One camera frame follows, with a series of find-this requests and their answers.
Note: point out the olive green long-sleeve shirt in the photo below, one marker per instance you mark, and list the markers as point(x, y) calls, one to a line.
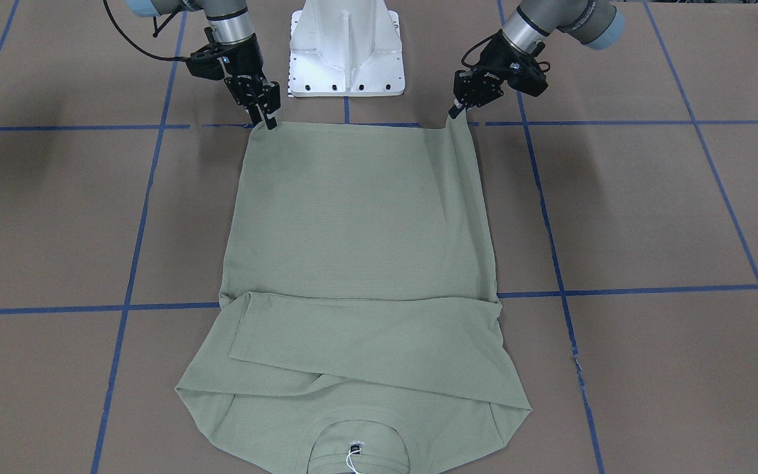
point(358, 305)

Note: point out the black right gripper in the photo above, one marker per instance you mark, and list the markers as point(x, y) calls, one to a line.
point(245, 63)

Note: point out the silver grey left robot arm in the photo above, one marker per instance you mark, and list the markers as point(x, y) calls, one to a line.
point(596, 24)

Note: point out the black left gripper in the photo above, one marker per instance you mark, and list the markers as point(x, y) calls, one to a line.
point(497, 60)

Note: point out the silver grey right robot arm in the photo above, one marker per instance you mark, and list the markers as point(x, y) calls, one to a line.
point(229, 22)

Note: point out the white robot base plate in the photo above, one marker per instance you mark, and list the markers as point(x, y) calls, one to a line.
point(345, 48)

